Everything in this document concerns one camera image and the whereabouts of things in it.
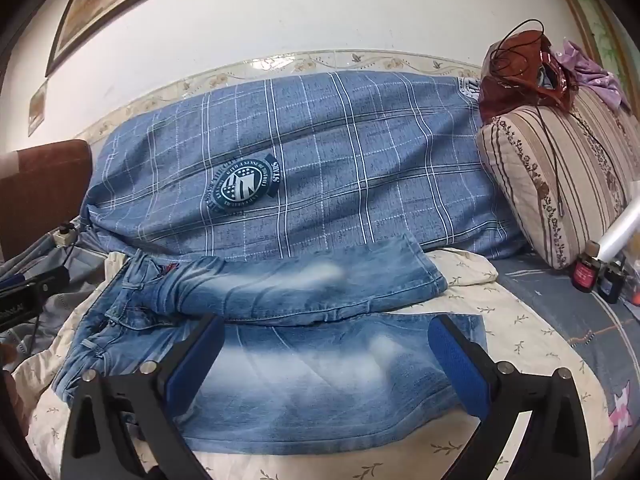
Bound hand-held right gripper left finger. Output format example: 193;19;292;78
60;314;227;480

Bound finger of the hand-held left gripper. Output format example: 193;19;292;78
0;266;71;306

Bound framed wall picture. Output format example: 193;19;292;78
45;0;211;78

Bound red-brown leather handbag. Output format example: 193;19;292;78
479;30;581;123

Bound blue plaid quilt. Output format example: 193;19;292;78
82;71;526;261

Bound grey-blue sheet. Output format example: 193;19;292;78
0;217;111;371

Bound small wall card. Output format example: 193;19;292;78
27;82;48;137

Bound wooden framed floral panel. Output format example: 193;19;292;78
545;0;640;106

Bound cream leaf-print blanket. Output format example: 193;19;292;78
12;247;616;480

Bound black cord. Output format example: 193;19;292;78
492;19;566;218

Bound brown headboard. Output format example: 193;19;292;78
0;139;93;263

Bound red label bottle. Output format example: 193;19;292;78
570;241;601;291

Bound light blue denim pants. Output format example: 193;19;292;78
50;232;488;456

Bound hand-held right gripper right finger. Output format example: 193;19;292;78
428;314;595;480

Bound dark small bottle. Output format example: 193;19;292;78
597;255;628;305

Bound blue bed sheet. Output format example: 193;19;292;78
492;250;640;480

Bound striped floral pillow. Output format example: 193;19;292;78
476;85;640;271

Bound purple cloth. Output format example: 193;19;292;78
550;40;633;111

